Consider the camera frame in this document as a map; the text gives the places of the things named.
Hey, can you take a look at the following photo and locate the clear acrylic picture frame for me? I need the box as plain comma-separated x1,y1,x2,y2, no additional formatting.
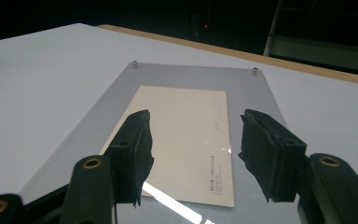
18,61,302,224

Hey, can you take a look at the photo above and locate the beige picture card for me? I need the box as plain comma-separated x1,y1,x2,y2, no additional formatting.
99,85,236,208

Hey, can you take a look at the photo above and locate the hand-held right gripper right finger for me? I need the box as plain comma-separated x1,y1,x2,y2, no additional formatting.
238,108,310,203

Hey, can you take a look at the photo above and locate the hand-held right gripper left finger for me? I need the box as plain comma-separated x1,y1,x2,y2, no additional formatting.
104,109,156,208

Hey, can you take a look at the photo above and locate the white metal stand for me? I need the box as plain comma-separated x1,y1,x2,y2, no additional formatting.
262,0,358,75

